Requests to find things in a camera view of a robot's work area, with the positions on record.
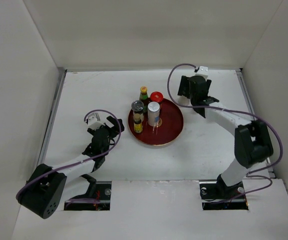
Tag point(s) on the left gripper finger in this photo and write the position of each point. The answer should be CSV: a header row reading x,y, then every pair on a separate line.
x,y
118,126
91,131

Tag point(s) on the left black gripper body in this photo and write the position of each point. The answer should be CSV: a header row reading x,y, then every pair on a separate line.
x,y
109,131

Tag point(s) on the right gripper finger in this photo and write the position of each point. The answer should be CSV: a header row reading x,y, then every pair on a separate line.
x,y
183,90
208,84

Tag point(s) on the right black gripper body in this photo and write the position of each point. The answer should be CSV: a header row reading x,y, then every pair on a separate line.
x,y
192,99

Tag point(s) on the red-cap dark sauce bottle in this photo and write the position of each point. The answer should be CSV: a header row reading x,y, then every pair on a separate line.
x,y
157,96

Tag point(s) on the white tall shaker bottle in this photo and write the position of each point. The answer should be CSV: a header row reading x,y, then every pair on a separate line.
x,y
153,113

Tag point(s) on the green-label yellow-cap bottle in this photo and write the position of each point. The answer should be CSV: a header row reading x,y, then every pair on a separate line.
x,y
144,98

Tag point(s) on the black-cap white bottle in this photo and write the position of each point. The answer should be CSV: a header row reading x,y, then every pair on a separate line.
x,y
182,100

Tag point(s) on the small yellow-label brown bottle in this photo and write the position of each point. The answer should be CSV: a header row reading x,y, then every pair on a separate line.
x,y
138,125

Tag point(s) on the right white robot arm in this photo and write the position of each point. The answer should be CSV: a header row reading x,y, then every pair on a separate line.
x,y
252,143

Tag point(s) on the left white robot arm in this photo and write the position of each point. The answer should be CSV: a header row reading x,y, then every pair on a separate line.
x,y
44,189

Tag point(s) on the red round tray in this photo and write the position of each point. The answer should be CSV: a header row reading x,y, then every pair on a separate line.
x,y
169,128

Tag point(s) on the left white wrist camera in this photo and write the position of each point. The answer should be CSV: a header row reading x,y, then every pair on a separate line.
x,y
93,121

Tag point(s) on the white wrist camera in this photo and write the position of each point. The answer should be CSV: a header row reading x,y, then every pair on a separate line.
x,y
93,121
202,71

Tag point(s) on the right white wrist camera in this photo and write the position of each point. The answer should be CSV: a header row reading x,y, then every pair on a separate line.
x,y
202,71

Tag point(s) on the right aluminium table rail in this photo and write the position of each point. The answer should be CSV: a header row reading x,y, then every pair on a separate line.
x,y
239,74

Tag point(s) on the aluminium table rail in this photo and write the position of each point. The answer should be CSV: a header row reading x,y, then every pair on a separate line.
x,y
53,111
239,74

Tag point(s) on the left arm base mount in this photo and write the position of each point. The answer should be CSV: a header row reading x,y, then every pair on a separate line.
x,y
97,197

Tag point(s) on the left aluminium table rail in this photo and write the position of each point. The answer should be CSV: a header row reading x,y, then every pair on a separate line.
x,y
53,111

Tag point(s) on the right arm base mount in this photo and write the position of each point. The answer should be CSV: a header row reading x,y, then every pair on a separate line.
x,y
216,196

